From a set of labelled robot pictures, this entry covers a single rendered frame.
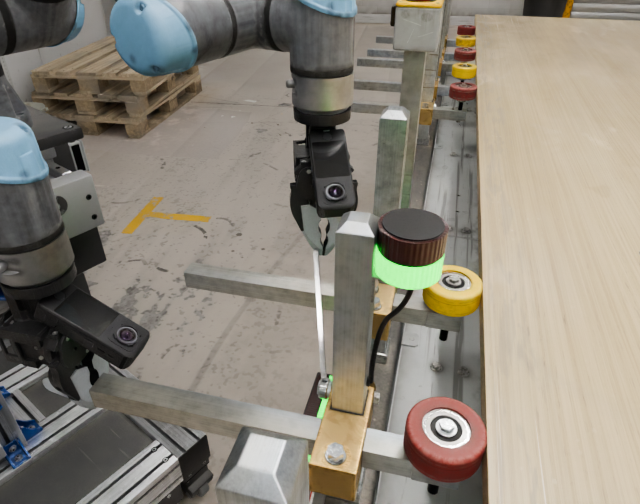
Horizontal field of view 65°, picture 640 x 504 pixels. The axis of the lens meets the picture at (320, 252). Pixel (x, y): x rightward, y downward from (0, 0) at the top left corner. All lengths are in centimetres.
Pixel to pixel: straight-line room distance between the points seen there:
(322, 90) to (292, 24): 8
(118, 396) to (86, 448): 83
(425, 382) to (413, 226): 57
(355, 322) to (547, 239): 47
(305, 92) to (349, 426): 38
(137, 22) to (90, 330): 31
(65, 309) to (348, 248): 31
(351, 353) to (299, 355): 135
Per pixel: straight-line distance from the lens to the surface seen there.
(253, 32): 63
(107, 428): 151
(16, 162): 52
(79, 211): 88
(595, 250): 89
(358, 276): 46
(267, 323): 201
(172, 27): 53
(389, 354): 90
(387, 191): 69
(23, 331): 63
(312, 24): 59
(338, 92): 61
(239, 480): 25
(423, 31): 87
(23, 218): 53
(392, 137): 66
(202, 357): 191
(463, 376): 100
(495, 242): 84
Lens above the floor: 133
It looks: 34 degrees down
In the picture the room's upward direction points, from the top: straight up
